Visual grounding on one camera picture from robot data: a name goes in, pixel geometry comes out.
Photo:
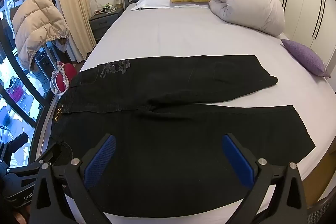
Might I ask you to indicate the dark grey nightstand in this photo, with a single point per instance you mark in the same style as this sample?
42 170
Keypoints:
101 23

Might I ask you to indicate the purple cushion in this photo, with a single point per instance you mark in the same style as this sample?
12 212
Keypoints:
306 57

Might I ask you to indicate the beige puffer jacket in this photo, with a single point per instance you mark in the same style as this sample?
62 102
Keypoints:
35 23

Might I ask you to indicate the bed with white sheet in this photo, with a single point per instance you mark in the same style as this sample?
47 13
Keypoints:
198 32

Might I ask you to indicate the white pillow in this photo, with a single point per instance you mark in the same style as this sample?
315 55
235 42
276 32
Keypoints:
152 4

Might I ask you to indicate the rolled white duvet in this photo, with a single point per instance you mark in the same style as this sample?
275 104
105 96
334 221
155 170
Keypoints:
263 15

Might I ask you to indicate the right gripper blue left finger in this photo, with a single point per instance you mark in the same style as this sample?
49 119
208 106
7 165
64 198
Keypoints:
82 174

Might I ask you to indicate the white wardrobe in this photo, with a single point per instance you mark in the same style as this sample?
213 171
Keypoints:
312 23

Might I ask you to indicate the black denim pants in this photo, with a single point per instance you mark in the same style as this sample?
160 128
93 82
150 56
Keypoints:
167 118

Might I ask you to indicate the red bag with rope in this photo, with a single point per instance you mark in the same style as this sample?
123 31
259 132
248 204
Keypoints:
61 78

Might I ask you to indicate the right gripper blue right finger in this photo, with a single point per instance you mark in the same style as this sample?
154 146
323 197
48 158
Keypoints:
255 174

